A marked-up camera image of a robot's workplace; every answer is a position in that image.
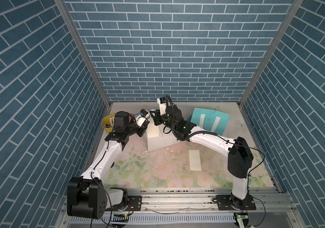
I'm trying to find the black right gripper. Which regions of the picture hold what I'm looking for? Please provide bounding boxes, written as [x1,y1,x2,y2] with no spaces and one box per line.
[150,111,177,134]

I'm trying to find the teal paper bag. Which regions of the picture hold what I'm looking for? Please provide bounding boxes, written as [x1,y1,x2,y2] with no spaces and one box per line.
[190,108,231,136]

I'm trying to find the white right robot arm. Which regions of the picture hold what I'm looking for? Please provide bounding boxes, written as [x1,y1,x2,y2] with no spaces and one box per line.
[150,105,253,201]

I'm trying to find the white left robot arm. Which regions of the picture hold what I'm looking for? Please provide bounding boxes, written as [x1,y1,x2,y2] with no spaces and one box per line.
[67,109,150,219]

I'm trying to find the yellow pen cup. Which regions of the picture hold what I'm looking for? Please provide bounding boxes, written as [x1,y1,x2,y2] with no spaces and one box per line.
[101,115,115,134]

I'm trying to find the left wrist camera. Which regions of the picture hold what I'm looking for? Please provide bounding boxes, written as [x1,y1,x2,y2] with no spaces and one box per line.
[136,109,150,128]

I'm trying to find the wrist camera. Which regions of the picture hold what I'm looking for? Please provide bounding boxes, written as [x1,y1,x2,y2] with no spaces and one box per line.
[157,97,167,116]
[136,109,150,128]

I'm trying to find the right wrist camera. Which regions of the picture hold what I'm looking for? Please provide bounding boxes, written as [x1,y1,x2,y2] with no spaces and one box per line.
[157,97,167,116]

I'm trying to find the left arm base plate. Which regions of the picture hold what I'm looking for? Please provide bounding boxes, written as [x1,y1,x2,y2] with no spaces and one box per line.
[106,195,142,213]

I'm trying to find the aluminium frame rail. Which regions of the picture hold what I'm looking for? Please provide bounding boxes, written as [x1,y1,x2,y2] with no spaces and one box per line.
[56,188,304,228]

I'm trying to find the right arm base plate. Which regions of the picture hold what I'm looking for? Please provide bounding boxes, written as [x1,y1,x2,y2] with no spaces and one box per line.
[212,194,256,211]

